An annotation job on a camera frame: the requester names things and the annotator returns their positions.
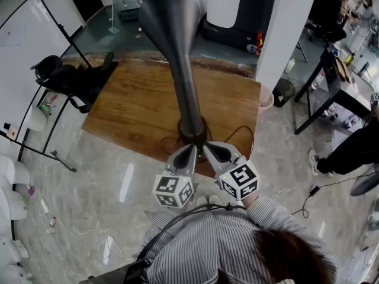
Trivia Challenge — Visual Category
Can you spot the white cylinder bin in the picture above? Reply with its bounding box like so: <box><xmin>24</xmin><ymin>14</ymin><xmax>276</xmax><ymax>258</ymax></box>
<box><xmin>29</xmin><ymin>108</ymin><xmax>50</xmax><ymax>132</ymax></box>

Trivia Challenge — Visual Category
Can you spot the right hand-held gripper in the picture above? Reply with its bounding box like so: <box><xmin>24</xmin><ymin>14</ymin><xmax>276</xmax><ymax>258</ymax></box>
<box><xmin>203</xmin><ymin>141</ymin><xmax>261</xmax><ymax>201</ymax></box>

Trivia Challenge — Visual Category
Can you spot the black chest cable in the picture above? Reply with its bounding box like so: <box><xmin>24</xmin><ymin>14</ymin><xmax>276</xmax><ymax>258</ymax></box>
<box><xmin>139</xmin><ymin>202</ymin><xmax>247</xmax><ymax>260</ymax></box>

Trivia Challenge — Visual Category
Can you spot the person's striped shirt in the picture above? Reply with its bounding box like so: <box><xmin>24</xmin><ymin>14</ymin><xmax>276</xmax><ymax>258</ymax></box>
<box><xmin>133</xmin><ymin>195</ymin><xmax>341</xmax><ymax>284</ymax></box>

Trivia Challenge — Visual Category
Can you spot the red-labelled plastic bottle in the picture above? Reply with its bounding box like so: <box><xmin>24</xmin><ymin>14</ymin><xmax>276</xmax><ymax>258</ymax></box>
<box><xmin>322</xmin><ymin>105</ymin><xmax>339</xmax><ymax>120</ymax></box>
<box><xmin>310</xmin><ymin>73</ymin><xmax>326</xmax><ymax>90</ymax></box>

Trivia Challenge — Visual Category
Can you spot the black adapter with cable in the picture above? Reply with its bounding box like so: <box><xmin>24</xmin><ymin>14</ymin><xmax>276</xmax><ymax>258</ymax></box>
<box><xmin>291</xmin><ymin>170</ymin><xmax>379</xmax><ymax>219</ymax></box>

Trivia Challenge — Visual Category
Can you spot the black mesh wastebasket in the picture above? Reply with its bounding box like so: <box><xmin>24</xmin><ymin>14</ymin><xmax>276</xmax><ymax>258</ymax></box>
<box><xmin>272</xmin><ymin>78</ymin><xmax>296</xmax><ymax>108</ymax></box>

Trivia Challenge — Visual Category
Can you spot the black office chair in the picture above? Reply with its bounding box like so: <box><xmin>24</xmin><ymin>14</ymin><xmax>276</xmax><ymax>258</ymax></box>
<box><xmin>30</xmin><ymin>51</ymin><xmax>119</xmax><ymax>114</ymax></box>

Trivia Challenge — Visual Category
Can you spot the white floor cable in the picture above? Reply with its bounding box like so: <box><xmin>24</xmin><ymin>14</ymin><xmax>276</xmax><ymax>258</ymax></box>
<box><xmin>54</xmin><ymin>220</ymin><xmax>134</xmax><ymax>262</ymax></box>

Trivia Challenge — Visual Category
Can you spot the black lamp power cord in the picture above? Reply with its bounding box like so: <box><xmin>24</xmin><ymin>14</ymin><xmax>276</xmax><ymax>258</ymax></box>
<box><xmin>159</xmin><ymin>125</ymin><xmax>255</xmax><ymax>159</ymax></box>

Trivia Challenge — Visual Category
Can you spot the black work desk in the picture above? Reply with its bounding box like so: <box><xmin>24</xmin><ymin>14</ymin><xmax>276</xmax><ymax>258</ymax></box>
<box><xmin>294</xmin><ymin>47</ymin><xmax>377</xmax><ymax>135</ymax></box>

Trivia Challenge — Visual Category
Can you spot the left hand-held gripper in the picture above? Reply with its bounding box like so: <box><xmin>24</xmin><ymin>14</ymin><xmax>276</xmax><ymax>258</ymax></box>
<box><xmin>152</xmin><ymin>143</ymin><xmax>198</xmax><ymax>209</ymax></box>

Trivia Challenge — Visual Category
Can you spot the black round floor fan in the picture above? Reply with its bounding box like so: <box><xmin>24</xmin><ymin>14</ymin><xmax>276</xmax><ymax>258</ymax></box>
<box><xmin>350</xmin><ymin>172</ymin><xmax>379</xmax><ymax>197</ymax></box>

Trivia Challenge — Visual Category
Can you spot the red toy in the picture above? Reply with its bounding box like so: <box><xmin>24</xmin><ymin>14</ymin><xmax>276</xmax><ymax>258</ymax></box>
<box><xmin>253</xmin><ymin>33</ymin><xmax>265</xmax><ymax>56</ymax></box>

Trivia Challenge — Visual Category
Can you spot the whiteboard on black stand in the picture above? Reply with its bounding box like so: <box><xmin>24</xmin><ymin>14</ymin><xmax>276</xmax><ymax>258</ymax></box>
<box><xmin>0</xmin><ymin>0</ymin><xmax>90</xmax><ymax>173</ymax></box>

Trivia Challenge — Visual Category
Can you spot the white rounded pod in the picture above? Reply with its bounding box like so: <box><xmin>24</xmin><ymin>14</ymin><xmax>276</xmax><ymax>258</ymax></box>
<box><xmin>0</xmin><ymin>186</ymin><xmax>29</xmax><ymax>222</ymax></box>
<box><xmin>0</xmin><ymin>154</ymin><xmax>32</xmax><ymax>186</ymax></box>

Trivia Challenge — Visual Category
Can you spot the person's right forearm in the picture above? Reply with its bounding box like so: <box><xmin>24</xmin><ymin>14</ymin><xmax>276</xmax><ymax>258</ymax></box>
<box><xmin>242</xmin><ymin>192</ymin><xmax>285</xmax><ymax>225</ymax></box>

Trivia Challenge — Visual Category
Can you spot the brown cardboard piece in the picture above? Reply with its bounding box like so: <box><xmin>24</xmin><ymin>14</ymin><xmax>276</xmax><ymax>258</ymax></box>
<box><xmin>336</xmin><ymin>57</ymin><xmax>352</xmax><ymax>83</ymax></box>

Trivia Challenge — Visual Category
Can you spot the white and black delivery robot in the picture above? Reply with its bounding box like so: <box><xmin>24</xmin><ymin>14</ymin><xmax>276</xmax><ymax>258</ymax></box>
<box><xmin>203</xmin><ymin>0</ymin><xmax>280</xmax><ymax>49</ymax></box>

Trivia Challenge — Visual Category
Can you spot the black desk lamp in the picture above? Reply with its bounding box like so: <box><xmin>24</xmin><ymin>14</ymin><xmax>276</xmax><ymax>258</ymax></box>
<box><xmin>138</xmin><ymin>0</ymin><xmax>210</xmax><ymax>155</ymax></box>

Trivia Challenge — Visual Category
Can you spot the pink wastebasket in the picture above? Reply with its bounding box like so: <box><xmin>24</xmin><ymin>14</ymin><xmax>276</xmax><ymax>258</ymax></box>
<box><xmin>256</xmin><ymin>84</ymin><xmax>275</xmax><ymax>117</ymax></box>

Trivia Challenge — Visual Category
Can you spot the red-labelled small bottle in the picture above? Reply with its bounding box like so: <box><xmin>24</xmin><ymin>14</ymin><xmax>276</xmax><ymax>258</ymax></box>
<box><xmin>45</xmin><ymin>216</ymin><xmax>57</xmax><ymax>234</ymax></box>

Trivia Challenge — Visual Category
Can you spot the grey cleaning robot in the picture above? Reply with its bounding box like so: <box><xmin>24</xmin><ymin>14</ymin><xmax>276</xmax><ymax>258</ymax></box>
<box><xmin>113</xmin><ymin>0</ymin><xmax>143</xmax><ymax>22</ymax></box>

